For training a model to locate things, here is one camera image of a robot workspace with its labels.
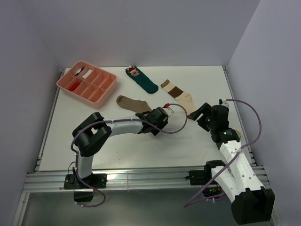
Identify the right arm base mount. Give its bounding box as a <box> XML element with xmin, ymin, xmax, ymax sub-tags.
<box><xmin>185</xmin><ymin>160</ymin><xmax>225</xmax><ymax>197</ymax></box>

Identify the striped beige brown sock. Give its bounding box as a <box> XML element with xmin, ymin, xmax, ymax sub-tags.
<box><xmin>160</xmin><ymin>80</ymin><xmax>196</xmax><ymax>118</ymax></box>

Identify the red rolled item in tray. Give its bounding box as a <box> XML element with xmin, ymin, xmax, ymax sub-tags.
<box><xmin>69</xmin><ymin>82</ymin><xmax>80</xmax><ymax>92</ymax></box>

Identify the dark green Christmas sock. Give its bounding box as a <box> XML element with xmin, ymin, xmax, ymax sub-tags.
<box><xmin>125</xmin><ymin>65</ymin><xmax>158</xmax><ymax>94</ymax></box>

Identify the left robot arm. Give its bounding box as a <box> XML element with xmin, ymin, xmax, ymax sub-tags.
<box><xmin>72</xmin><ymin>107</ymin><xmax>168</xmax><ymax>188</ymax></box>

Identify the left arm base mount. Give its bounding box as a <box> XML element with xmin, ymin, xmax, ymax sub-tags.
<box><xmin>63</xmin><ymin>167</ymin><xmax>107</xmax><ymax>203</ymax></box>

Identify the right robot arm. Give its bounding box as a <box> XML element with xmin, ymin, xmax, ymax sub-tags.
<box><xmin>191</xmin><ymin>100</ymin><xmax>275</xmax><ymax>225</ymax></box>

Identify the aluminium front rail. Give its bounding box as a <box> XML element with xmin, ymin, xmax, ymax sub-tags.
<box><xmin>22</xmin><ymin>166</ymin><xmax>203</xmax><ymax>193</ymax></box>

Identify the white rolled item in tray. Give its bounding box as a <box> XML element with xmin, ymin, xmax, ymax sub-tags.
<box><xmin>82</xmin><ymin>69</ymin><xmax>93</xmax><ymax>80</ymax></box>

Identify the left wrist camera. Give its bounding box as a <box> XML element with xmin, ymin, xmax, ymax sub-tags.
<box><xmin>163</xmin><ymin>104</ymin><xmax>174</xmax><ymax>118</ymax></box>

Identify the pink divided organizer tray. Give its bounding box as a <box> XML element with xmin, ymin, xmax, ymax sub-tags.
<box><xmin>56</xmin><ymin>61</ymin><xmax>118</xmax><ymax>109</ymax></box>

